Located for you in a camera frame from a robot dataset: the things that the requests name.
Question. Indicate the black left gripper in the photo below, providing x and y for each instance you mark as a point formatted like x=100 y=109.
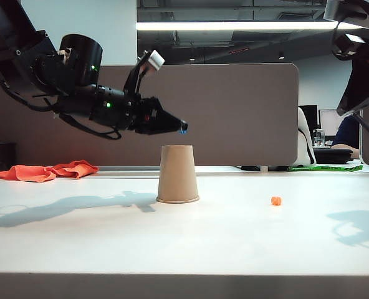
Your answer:
x=139 y=116

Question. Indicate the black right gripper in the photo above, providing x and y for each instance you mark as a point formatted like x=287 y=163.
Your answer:
x=356 y=46

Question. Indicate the blue die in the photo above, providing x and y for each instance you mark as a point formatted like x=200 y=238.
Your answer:
x=182 y=132

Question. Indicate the orange die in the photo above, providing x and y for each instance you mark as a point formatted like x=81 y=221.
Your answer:
x=276 y=201

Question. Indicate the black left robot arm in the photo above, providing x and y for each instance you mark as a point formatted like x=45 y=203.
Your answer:
x=78 y=62

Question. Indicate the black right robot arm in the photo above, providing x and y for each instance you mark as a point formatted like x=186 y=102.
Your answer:
x=362 y=90

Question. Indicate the brown paper cup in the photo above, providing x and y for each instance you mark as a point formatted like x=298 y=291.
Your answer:
x=177 y=174

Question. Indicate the wide brown desk partition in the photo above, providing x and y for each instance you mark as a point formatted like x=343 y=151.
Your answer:
x=228 y=115

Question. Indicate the black ceiling spotlight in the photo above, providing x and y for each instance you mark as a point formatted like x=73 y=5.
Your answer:
x=281 y=56

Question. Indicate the wide computer monitor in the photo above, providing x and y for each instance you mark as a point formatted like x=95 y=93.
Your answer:
x=329 y=123

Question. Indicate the black computer monitor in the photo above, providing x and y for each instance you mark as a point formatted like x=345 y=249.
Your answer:
x=309 y=120

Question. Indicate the seated person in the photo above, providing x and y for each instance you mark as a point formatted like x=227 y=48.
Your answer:
x=346 y=134

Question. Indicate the clear water bottle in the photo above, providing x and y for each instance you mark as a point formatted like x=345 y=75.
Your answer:
x=320 y=138

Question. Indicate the black flat device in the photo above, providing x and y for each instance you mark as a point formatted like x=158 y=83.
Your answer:
x=250 y=168

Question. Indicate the black bag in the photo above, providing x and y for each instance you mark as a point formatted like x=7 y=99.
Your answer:
x=332 y=155

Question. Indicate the white partition foot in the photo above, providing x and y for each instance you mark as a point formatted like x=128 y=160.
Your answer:
x=264 y=169

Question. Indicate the long ceiling light strip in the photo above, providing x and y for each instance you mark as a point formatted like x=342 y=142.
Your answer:
x=234 y=25

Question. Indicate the green tape strip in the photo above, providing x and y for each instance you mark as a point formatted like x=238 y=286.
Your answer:
x=328 y=168

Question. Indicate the orange cloth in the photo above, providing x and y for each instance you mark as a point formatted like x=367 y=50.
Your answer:
x=31 y=173

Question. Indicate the black box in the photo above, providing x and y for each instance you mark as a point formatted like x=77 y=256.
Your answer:
x=2 y=157

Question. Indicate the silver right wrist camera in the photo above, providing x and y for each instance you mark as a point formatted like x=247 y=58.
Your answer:
x=331 y=9

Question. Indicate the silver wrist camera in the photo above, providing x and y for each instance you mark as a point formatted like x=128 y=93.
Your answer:
x=331 y=9
x=155 y=60

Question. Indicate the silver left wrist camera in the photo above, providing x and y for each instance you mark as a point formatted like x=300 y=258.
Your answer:
x=155 y=60

